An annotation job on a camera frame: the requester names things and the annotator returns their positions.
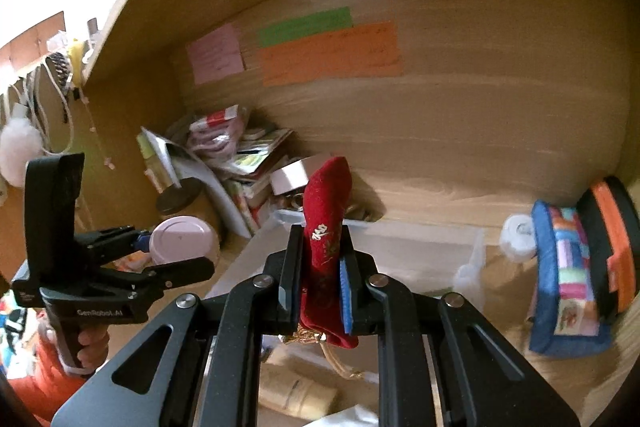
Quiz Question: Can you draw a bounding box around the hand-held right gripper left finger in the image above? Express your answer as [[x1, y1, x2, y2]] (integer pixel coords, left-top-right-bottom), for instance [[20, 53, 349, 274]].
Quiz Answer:
[[50, 223, 308, 427]]

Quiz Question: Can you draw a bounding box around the person's left hand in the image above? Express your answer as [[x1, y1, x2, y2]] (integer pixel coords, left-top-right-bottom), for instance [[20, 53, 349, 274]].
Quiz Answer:
[[77, 323, 112, 372]]

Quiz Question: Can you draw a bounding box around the brown mug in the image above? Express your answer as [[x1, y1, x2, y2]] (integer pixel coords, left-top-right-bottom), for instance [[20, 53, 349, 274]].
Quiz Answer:
[[156, 177, 222, 239]]

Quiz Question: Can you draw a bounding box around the white round container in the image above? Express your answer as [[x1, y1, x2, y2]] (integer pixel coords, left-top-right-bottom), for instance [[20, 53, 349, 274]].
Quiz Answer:
[[500, 213, 539, 263]]

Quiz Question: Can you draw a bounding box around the pale pink round jar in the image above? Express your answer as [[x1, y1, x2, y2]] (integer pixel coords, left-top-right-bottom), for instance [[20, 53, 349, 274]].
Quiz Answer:
[[149, 215, 222, 269]]

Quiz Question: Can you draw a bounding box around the white hanging cord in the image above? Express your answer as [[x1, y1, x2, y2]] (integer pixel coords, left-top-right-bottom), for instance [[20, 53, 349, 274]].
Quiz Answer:
[[9, 54, 77, 155]]

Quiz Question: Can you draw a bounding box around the small white box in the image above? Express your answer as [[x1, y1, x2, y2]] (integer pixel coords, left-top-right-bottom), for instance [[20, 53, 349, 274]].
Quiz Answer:
[[270, 157, 317, 196]]

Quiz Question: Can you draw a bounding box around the white fluffy pompom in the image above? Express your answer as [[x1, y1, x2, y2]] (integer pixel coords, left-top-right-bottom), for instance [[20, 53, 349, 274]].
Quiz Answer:
[[0, 117, 44, 188]]

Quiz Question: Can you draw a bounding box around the person's left forearm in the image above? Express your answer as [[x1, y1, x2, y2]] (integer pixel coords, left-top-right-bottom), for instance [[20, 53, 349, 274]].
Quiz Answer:
[[7, 317, 88, 424]]

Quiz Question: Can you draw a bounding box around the wooden desktop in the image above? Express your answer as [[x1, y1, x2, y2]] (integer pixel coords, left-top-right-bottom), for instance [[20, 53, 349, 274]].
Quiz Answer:
[[100, 187, 634, 427]]

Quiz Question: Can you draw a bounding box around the black and orange case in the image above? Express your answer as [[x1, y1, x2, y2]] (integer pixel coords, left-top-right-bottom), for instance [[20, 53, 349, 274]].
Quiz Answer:
[[575, 176, 640, 324]]

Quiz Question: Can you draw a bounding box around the blue patchwork pouch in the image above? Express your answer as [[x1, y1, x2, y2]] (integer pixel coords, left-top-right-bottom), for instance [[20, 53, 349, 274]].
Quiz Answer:
[[527, 199, 614, 356]]

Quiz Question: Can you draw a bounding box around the clear plastic storage box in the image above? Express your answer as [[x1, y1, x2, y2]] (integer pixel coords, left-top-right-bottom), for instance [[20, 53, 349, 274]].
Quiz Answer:
[[205, 207, 488, 315]]

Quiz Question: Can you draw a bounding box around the white curled paper sheet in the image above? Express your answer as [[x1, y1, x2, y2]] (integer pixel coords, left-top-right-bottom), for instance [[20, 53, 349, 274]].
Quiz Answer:
[[138, 126, 252, 239]]

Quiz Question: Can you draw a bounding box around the pink sticky note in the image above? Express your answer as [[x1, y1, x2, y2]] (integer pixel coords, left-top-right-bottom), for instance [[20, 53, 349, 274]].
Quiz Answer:
[[186, 23, 246, 86]]

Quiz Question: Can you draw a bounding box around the orange sticky note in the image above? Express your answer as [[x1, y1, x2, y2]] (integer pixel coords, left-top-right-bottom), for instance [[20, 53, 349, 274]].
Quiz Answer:
[[260, 21, 405, 88]]

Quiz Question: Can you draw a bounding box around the wooden desk hutch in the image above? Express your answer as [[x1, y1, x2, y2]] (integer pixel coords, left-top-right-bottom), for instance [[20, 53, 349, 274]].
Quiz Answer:
[[80, 0, 640, 258]]

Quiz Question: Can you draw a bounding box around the red and white packet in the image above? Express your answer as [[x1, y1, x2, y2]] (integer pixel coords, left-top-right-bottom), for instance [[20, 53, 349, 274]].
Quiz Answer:
[[190, 104, 241, 134]]

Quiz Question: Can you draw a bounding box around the white plastic jar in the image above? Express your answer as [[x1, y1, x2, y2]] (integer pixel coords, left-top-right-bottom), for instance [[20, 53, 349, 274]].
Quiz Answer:
[[259, 361, 343, 419]]

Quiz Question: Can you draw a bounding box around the pink plastic bag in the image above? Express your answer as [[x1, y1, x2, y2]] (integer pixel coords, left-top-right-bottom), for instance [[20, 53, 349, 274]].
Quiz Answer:
[[187, 107, 251, 158]]

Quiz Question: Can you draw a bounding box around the stack of booklets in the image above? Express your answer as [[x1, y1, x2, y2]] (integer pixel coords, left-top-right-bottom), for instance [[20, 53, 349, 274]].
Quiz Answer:
[[220, 126, 296, 180]]

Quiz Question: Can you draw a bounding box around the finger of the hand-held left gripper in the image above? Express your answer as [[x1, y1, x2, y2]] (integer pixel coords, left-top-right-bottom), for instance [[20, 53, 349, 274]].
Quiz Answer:
[[75, 224, 152, 269], [100, 256, 217, 297]]

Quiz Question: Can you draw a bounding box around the fruit printed carton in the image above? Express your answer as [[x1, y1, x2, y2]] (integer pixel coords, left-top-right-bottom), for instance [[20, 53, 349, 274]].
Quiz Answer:
[[225, 177, 274, 234]]

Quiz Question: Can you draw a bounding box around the green sticky note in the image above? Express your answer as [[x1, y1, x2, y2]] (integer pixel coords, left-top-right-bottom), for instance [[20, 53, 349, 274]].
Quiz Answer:
[[256, 7, 354, 48]]

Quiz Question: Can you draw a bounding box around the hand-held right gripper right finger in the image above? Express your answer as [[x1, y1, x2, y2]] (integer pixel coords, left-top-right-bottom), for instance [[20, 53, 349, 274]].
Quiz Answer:
[[339, 224, 592, 427]]

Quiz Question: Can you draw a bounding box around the yellow hanging object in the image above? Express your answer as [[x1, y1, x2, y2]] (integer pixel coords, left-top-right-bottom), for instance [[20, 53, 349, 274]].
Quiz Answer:
[[67, 38, 87, 88]]

